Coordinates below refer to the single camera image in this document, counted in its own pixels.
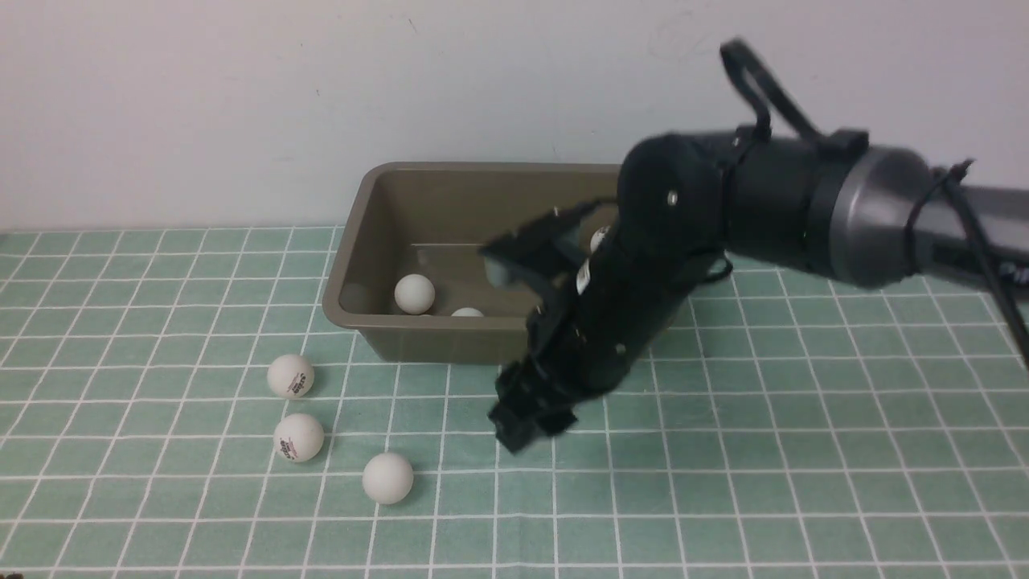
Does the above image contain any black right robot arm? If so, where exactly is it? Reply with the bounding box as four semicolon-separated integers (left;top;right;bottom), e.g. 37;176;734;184
480;131;1027;454

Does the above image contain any green checkered tablecloth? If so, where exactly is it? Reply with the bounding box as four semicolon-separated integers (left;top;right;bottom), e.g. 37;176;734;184
1;227;1028;578

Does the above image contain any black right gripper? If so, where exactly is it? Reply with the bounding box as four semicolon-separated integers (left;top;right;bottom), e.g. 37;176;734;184
488;241;724;455

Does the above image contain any plain white ping-pong ball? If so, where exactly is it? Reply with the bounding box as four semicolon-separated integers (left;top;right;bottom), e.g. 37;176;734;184
363;453;414;505

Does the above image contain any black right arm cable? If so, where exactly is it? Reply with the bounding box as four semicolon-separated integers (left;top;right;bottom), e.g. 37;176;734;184
719;39;1029;367

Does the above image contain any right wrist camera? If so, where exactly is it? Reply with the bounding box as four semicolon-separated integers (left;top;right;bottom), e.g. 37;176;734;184
478;195;615;310

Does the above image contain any white printed ping-pong ball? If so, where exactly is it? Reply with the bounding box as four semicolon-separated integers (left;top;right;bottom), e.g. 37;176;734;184
273;413;325;462
589;226;610;253
267;353;315;399

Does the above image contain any olive green plastic bin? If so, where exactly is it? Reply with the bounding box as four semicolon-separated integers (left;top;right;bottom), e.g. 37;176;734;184
322;162;620;365

